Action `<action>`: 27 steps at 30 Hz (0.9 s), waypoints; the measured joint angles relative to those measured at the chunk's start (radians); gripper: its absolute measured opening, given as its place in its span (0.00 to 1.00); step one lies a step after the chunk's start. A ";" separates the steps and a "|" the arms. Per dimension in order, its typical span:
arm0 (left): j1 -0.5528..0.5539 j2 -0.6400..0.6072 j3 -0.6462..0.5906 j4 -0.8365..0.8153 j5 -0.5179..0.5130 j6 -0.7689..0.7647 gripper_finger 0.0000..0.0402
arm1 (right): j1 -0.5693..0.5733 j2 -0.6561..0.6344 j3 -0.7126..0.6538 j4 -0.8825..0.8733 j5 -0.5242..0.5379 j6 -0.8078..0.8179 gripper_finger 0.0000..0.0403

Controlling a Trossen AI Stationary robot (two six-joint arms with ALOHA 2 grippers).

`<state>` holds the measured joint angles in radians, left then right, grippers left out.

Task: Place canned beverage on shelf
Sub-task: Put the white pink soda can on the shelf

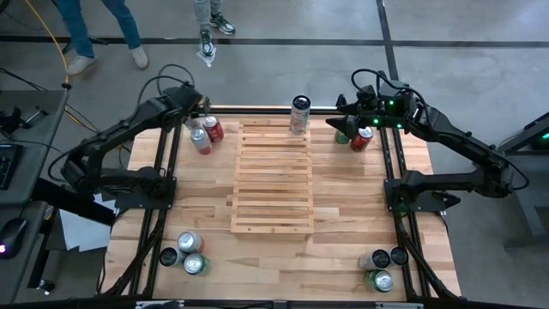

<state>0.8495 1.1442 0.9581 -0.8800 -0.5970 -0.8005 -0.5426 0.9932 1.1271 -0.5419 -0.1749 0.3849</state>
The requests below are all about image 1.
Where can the black clamp tool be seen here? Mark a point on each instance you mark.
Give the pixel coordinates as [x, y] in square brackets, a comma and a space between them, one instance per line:
[13, 120]

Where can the black computer mouse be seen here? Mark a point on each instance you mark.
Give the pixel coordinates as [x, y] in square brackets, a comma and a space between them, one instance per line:
[12, 236]

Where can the white paper sheets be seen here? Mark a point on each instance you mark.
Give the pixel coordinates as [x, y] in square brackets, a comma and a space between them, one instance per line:
[83, 232]

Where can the red cola can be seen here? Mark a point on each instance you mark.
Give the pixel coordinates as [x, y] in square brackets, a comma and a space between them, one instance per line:
[213, 129]

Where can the dark red soda can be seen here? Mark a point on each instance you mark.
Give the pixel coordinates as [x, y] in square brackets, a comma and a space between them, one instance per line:
[361, 138]

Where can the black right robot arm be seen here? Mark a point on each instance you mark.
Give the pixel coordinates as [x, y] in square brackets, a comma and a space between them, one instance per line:
[454, 129]

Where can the green soda can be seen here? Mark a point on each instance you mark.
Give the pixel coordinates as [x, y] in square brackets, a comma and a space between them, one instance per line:
[342, 137]
[379, 281]
[196, 264]

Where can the grey side desk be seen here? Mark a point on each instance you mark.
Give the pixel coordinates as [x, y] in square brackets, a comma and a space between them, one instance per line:
[34, 141]

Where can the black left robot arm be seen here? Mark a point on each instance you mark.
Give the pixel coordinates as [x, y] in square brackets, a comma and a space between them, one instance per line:
[128, 124]

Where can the black round knob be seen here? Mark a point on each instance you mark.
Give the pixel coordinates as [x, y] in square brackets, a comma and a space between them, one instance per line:
[45, 285]

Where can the person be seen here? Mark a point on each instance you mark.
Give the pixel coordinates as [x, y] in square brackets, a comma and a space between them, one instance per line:
[205, 13]
[73, 26]

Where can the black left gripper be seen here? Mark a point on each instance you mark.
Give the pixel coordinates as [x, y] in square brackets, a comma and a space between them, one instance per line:
[184, 99]

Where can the wooden slatted shelf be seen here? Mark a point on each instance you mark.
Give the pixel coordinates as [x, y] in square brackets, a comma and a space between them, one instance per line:
[274, 189]

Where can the black support beam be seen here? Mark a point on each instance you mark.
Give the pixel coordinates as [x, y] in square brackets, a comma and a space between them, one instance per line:
[73, 201]

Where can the dark metal stand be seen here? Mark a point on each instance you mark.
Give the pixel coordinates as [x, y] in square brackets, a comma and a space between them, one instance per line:
[514, 189]

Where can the silver and red soda can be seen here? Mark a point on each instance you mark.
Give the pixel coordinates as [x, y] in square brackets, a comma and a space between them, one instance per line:
[200, 141]
[190, 241]

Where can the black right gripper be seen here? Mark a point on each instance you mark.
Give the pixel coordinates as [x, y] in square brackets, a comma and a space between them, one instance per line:
[381, 107]

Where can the black keyboard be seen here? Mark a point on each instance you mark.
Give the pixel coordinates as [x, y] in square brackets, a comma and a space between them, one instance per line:
[7, 165]

